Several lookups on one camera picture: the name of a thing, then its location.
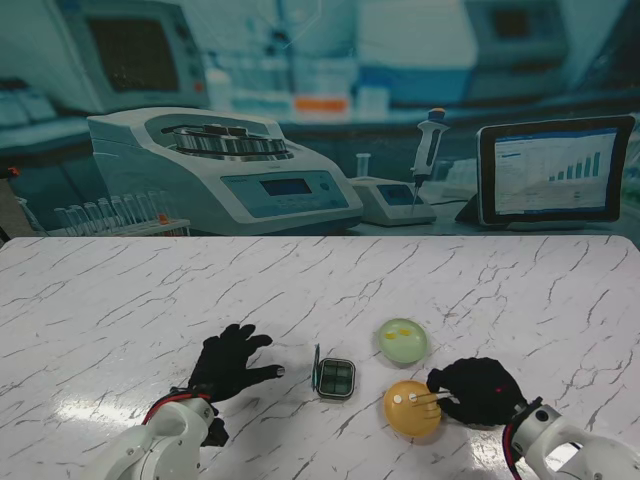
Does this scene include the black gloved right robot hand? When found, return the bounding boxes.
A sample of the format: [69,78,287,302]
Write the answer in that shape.
[426,356,529,430]

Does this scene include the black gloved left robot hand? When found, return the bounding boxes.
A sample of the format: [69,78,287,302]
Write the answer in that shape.
[187,323,286,403]

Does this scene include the dark transparent pill box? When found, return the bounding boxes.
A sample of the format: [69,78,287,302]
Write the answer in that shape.
[312,342,357,401]

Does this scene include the yellow round dish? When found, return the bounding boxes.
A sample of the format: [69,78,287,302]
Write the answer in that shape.
[383,379,443,440]

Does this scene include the green round dish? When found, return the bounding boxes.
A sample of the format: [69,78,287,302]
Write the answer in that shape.
[375,316,430,369]

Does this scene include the dark stand with red knob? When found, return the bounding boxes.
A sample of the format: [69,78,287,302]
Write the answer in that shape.
[0,167,32,240]

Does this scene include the printed laboratory backdrop poster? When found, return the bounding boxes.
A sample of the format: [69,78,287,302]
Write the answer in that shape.
[0,0,640,237]

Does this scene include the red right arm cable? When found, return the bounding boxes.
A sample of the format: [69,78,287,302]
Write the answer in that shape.
[501,423,527,480]

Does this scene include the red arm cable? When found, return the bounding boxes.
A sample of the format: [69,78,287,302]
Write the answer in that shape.
[501,423,527,480]
[142,387,212,427]

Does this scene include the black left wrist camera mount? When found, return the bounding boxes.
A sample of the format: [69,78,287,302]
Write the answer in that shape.
[201,417,231,449]

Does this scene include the red left arm cable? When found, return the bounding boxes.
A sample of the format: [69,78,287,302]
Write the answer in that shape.
[142,387,212,427]

